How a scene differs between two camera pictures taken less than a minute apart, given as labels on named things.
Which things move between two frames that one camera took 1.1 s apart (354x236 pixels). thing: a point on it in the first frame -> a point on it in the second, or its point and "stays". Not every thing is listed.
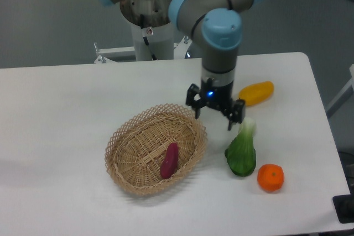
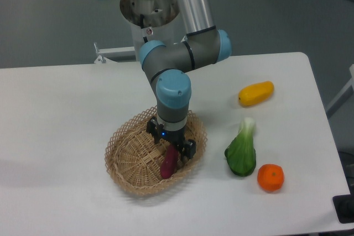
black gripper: x=217 y=96 -> x=175 y=137
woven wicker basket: x=135 y=148 stays
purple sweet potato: x=169 y=164 stays
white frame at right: x=343 y=96 stays
